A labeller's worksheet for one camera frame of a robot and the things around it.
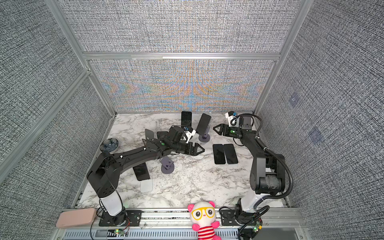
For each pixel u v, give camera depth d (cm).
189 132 76
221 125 81
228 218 73
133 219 73
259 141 57
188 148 73
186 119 98
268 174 48
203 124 99
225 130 80
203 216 68
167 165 85
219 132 82
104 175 46
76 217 75
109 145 98
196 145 74
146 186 83
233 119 81
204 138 103
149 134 92
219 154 116
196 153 73
